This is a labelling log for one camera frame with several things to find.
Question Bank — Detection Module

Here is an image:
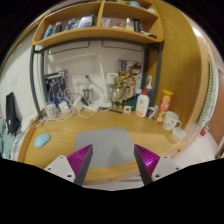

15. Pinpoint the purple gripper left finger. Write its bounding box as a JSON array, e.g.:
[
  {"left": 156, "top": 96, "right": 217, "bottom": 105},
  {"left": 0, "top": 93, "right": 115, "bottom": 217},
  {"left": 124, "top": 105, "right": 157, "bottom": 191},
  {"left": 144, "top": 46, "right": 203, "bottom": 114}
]
[{"left": 44, "top": 143, "right": 94, "bottom": 187}]

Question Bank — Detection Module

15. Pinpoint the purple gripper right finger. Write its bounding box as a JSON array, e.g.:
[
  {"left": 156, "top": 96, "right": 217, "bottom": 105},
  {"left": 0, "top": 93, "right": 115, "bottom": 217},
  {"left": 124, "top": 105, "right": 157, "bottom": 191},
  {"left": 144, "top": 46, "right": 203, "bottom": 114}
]
[{"left": 133, "top": 143, "right": 181, "bottom": 186}]

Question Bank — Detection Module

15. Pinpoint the grey mouse pad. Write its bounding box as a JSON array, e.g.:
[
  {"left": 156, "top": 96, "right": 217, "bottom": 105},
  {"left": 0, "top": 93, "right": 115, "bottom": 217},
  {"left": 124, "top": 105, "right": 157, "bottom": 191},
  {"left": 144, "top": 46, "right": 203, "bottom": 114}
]
[{"left": 75, "top": 127, "right": 134, "bottom": 169}]

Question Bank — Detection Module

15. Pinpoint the light blue computer mouse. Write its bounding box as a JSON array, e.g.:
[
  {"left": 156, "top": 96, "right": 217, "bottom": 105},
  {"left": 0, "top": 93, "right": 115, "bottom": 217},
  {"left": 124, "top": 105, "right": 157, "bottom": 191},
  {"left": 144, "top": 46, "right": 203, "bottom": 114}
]
[{"left": 34, "top": 133, "right": 50, "bottom": 148}]

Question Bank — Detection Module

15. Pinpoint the small white plastic cup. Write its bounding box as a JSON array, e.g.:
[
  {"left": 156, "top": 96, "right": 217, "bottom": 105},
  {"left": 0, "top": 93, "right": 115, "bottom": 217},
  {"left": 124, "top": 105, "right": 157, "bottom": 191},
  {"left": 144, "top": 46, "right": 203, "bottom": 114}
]
[{"left": 172, "top": 127, "right": 186, "bottom": 142}]

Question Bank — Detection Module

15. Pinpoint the white ceramic mug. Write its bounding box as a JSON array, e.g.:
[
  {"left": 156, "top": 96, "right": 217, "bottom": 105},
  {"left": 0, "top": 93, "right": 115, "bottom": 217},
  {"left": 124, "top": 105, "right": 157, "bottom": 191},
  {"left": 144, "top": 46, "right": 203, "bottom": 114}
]
[{"left": 163, "top": 111, "right": 182, "bottom": 131}]

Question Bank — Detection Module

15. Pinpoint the small white clock cube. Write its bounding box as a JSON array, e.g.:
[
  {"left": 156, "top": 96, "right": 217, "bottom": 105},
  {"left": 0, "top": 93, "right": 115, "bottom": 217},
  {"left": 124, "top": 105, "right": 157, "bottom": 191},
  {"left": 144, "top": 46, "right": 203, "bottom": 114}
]
[{"left": 124, "top": 106, "right": 131, "bottom": 113}]

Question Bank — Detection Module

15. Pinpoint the white lotion bottle red cap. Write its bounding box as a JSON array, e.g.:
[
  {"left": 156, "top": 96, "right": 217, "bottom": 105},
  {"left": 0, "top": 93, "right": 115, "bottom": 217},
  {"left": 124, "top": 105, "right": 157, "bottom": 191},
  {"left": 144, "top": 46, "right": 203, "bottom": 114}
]
[{"left": 135, "top": 88, "right": 149, "bottom": 117}]

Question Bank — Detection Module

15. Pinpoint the white power adapter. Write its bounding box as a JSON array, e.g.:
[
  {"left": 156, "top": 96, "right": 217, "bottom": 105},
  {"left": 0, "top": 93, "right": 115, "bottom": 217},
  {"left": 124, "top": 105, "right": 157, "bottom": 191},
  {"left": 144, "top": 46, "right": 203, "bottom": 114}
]
[{"left": 59, "top": 101, "right": 70, "bottom": 113}]

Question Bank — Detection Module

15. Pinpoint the clear glass jar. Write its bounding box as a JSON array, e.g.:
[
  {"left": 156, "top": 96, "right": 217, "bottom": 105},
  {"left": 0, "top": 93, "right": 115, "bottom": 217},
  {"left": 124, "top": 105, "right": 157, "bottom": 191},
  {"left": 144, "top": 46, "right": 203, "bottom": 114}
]
[{"left": 45, "top": 101, "right": 57, "bottom": 119}]

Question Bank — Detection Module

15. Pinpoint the red Pringles can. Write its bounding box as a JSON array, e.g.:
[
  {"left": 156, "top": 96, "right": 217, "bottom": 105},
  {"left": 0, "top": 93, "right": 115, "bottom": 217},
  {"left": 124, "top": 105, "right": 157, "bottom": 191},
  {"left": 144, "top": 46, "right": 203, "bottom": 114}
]
[{"left": 156, "top": 89, "right": 174, "bottom": 123}]

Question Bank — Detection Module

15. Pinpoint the white spray bottle blue nozzle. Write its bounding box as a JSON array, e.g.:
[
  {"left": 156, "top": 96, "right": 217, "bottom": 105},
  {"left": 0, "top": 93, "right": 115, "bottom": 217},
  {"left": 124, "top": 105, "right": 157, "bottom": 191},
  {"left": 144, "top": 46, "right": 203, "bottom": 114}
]
[{"left": 145, "top": 75, "right": 156, "bottom": 108}]

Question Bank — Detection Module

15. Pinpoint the black bag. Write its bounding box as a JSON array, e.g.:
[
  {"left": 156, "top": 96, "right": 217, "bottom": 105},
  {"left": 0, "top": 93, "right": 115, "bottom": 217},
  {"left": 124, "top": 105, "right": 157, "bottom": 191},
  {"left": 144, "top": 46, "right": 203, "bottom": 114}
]
[{"left": 6, "top": 92, "right": 20, "bottom": 134}]

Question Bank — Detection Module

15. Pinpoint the blue model kit box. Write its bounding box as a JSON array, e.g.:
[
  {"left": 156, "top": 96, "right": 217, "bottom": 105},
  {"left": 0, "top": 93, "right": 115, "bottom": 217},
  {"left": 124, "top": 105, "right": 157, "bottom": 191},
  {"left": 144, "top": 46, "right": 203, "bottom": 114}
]
[{"left": 45, "top": 70, "right": 69, "bottom": 105}]

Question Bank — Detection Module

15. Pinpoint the wooden wall shelf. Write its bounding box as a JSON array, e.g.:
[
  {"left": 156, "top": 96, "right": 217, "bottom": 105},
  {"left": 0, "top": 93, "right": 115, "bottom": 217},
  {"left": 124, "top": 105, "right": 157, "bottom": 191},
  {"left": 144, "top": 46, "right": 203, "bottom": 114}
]
[{"left": 32, "top": 0, "right": 164, "bottom": 47}]

